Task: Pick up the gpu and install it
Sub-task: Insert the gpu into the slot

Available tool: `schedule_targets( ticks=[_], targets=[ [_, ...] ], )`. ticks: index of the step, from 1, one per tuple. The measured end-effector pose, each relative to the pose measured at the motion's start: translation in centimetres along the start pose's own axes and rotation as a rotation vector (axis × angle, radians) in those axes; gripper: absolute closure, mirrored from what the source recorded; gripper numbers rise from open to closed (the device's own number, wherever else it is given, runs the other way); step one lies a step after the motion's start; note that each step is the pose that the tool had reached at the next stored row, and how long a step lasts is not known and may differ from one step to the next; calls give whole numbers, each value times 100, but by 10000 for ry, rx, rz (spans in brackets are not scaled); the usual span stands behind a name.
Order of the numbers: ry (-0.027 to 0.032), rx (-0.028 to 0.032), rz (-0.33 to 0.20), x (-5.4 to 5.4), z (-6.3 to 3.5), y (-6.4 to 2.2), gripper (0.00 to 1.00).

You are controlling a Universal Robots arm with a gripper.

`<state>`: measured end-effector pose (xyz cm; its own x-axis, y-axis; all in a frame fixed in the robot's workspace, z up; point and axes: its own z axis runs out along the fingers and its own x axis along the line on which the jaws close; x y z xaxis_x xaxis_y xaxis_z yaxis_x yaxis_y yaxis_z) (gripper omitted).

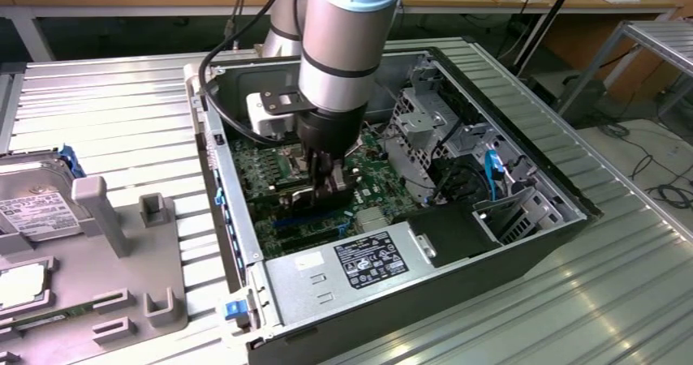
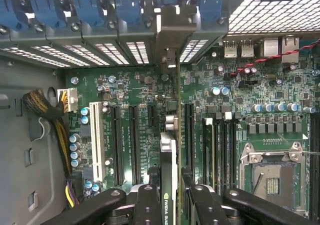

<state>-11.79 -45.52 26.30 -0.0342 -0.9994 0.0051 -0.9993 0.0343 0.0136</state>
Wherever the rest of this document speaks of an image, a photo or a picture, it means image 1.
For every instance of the silver perforated disk bay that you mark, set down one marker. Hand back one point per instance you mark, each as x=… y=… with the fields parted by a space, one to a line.
x=533 y=215

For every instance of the green motherboard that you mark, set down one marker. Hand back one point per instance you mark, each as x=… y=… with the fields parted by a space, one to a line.
x=254 y=166

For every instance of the grey parts rack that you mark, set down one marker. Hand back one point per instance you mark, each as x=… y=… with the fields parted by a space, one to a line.
x=87 y=267

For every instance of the long wooden desk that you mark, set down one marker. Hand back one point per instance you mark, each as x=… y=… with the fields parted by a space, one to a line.
x=443 y=0

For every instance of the aluminium frame table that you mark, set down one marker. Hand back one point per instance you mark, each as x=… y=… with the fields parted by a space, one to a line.
x=665 y=40

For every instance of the black slanted pole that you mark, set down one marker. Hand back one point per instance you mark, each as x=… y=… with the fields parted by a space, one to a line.
x=546 y=20

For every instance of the large blue case latch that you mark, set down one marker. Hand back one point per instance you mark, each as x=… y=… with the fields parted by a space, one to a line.
x=234 y=310

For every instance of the small blue case clip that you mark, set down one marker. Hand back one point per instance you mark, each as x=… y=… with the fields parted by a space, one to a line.
x=219 y=199

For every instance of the black graphics card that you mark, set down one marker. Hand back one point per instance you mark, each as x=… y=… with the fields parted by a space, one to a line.
x=303 y=207

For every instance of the blue disk bracket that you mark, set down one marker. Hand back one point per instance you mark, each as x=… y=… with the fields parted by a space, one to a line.
x=72 y=162

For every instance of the black plastic shroud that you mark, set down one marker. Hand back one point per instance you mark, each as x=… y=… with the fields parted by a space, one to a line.
x=449 y=235

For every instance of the silver CPU chip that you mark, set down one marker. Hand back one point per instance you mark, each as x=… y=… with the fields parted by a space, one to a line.
x=19 y=287

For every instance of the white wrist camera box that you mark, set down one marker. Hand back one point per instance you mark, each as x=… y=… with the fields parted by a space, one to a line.
x=270 y=123

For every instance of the silver chipset heat sink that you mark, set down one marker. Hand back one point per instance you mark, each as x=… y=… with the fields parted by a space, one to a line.
x=373 y=217

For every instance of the grey power supply unit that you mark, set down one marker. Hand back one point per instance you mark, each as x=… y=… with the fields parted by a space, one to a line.
x=303 y=284

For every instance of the loose green RAM stick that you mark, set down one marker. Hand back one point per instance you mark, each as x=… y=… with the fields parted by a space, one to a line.
x=59 y=311

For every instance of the black open PC case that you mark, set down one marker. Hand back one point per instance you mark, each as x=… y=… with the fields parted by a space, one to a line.
x=433 y=300

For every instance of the long black expansion slot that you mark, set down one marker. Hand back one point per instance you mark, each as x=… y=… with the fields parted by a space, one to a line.
x=311 y=240

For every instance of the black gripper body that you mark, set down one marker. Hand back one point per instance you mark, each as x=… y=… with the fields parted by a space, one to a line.
x=330 y=131

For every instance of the silver metal disk bay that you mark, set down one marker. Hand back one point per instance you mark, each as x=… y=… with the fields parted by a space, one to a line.
x=417 y=121

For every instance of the dark equipment box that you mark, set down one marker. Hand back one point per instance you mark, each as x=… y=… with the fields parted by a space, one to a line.
x=568 y=97

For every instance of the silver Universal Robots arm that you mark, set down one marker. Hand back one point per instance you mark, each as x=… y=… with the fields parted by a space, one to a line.
x=346 y=36

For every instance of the silver hard disk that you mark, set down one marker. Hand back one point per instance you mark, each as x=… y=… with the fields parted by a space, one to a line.
x=37 y=211

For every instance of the blue expansion slot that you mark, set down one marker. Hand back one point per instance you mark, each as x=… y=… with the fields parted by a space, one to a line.
x=298 y=221

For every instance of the metal socket cover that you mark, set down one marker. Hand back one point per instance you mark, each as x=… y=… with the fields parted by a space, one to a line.
x=354 y=146

